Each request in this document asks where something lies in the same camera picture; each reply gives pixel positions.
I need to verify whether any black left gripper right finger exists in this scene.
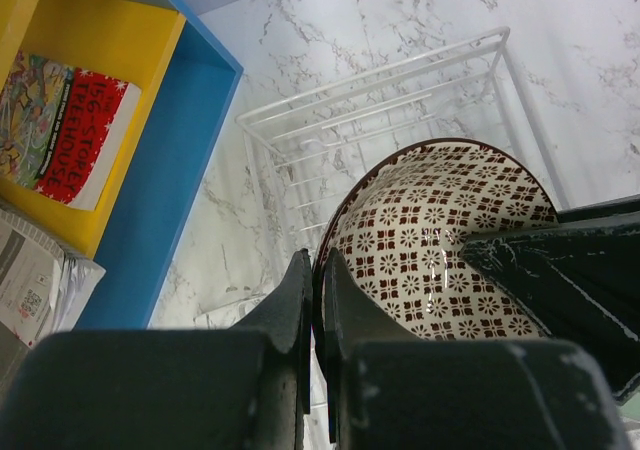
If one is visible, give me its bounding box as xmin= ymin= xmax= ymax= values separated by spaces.
xmin=323 ymin=250 xmax=630 ymax=449

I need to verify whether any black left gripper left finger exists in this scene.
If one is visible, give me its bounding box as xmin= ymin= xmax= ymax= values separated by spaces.
xmin=1 ymin=250 xmax=312 ymax=449

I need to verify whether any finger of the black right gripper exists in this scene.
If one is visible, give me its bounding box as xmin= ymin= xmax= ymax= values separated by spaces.
xmin=462 ymin=223 xmax=639 ymax=403
xmin=557 ymin=195 xmax=640 ymax=224

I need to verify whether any purple scale pattern bowl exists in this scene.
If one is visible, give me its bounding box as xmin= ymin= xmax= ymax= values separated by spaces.
xmin=313 ymin=138 xmax=557 ymax=340

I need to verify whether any grey setup guide booklet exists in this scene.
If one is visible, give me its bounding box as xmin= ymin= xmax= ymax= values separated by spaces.
xmin=1 ymin=201 xmax=106 ymax=348

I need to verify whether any red white box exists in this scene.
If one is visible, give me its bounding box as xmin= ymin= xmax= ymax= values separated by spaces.
xmin=1 ymin=51 xmax=141 ymax=211

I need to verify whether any blue pink yellow shelf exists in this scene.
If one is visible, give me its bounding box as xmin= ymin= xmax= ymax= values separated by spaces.
xmin=0 ymin=0 xmax=245 ymax=331

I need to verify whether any white wire dish rack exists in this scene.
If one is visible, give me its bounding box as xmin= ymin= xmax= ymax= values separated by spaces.
xmin=202 ymin=27 xmax=567 ymax=325

